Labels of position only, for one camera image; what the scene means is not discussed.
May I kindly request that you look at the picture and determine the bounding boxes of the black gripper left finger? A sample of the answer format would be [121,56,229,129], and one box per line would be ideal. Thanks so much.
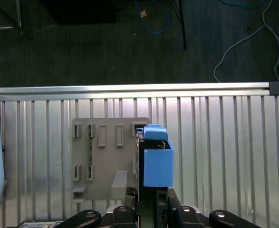
[62,187,141,228]

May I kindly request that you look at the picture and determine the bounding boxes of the table corner cap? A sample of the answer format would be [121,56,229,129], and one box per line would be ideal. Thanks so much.
[269,82,279,95]

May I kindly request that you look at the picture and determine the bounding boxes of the grey parts rack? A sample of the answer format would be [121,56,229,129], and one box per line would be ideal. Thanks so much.
[71,117,152,204]

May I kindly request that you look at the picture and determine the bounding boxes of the hard disk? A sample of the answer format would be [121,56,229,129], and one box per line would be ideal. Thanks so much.
[135,123,175,228]

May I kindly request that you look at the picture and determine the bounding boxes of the thin black pole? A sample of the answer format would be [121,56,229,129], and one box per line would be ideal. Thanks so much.
[177,0,188,50]

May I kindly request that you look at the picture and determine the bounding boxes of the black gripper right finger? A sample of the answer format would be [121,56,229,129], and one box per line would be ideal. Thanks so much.
[156,186,261,228]

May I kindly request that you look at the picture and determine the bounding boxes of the blue floor cable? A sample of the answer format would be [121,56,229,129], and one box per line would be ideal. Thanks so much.
[134,0,171,35]
[219,0,265,9]

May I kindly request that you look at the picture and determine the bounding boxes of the white floor cable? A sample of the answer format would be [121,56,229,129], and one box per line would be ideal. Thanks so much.
[213,0,279,83]

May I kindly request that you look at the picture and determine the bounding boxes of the metal desk leg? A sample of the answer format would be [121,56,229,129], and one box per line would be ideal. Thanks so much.
[0,0,23,34]

